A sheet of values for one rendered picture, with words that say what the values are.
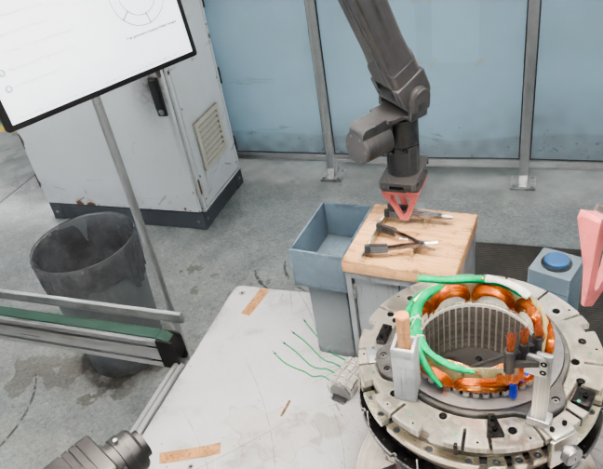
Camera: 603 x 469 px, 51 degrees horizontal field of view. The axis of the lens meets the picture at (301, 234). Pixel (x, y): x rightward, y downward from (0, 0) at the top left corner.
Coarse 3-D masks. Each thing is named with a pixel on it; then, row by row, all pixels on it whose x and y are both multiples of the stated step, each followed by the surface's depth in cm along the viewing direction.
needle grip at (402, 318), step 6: (396, 312) 73; (402, 312) 73; (396, 318) 73; (402, 318) 72; (408, 318) 72; (396, 324) 73; (402, 324) 73; (408, 324) 73; (396, 330) 74; (402, 330) 73; (408, 330) 74; (402, 336) 74; (408, 336) 74; (402, 342) 75; (408, 342) 75; (402, 348) 75; (408, 348) 75
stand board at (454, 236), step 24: (456, 216) 116; (360, 240) 114; (384, 240) 113; (432, 240) 111; (456, 240) 110; (360, 264) 109; (384, 264) 107; (408, 264) 106; (432, 264) 106; (456, 264) 105
